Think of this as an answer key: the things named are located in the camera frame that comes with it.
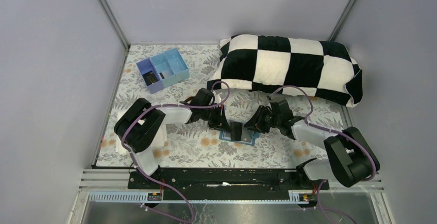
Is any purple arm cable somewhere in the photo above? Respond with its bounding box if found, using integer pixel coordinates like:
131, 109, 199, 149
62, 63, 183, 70
267, 85, 378, 181
120, 80, 231, 224

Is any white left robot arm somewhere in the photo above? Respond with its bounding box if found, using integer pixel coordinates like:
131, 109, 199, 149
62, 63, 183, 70
114, 88, 231, 176

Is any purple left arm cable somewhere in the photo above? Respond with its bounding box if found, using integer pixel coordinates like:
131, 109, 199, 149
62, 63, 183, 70
120, 80, 231, 224

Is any floral patterned table mat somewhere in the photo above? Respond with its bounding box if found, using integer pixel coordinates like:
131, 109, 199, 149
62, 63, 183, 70
97, 44, 345, 169

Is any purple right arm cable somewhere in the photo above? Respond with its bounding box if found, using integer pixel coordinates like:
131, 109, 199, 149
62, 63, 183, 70
267, 85, 378, 181

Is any perforated metal cable tray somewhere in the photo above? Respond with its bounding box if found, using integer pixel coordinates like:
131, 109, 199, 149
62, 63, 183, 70
89, 188, 308, 204

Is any blue card holder wallet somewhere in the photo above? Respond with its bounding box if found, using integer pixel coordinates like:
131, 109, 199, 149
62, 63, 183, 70
219, 128, 260, 146

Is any white folded towel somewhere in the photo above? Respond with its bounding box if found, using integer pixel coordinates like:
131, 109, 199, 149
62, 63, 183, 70
115, 111, 167, 155

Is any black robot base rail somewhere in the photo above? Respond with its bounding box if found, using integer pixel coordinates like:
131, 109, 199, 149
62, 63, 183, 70
128, 167, 329, 194

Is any black VIP credit card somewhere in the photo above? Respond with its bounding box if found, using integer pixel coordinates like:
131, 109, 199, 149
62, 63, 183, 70
142, 71, 159, 86

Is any black and white checkered pillow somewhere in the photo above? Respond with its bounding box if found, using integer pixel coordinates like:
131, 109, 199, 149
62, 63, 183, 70
206, 34, 363, 108

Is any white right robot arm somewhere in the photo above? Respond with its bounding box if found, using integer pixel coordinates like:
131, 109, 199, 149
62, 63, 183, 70
244, 97, 380, 187

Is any blue compartment organizer box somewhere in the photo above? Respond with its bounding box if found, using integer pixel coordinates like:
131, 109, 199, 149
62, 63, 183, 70
136, 48, 190, 94

